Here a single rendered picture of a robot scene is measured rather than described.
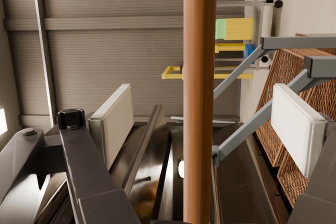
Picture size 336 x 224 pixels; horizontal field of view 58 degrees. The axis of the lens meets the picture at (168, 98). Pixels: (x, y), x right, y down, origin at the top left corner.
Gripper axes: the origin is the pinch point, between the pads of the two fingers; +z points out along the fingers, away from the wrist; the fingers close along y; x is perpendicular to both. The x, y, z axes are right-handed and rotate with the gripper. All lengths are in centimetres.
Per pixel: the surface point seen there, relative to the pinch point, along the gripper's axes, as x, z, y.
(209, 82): -0.5, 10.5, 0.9
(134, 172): -50, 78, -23
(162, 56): -116, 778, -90
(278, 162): -59, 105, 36
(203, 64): 1.4, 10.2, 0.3
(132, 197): -52, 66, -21
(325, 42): -7, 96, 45
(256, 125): -20, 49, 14
